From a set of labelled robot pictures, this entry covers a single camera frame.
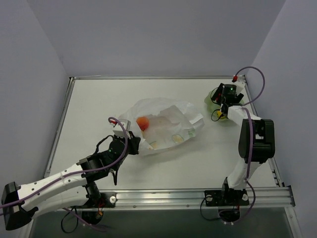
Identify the white plastic bag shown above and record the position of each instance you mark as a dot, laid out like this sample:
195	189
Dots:
172	122

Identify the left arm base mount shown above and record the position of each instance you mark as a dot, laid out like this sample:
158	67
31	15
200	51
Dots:
96	202

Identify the green wavy glass bowl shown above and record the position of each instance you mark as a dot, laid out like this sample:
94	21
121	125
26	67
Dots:
213	107

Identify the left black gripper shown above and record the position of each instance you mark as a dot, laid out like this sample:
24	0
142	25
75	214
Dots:
134	145

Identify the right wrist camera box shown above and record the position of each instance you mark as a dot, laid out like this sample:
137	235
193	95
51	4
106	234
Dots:
240	83

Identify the yellow fake mango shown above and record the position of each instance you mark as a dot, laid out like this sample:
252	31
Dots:
220	116

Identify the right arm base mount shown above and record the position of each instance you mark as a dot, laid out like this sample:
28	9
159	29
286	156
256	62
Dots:
228	203

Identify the orange fake peach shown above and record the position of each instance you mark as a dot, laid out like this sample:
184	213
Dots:
143	123

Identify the aluminium front rail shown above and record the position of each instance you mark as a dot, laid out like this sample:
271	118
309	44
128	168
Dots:
178	199

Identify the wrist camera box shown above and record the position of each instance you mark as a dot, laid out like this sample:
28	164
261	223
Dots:
120	127
240	83

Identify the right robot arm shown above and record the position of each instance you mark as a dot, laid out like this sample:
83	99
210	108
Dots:
257	135

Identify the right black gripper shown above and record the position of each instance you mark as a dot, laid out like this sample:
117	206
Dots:
223	93

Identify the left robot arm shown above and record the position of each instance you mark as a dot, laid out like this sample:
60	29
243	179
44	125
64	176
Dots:
75	186

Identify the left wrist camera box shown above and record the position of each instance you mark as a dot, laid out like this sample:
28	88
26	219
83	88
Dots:
120	127

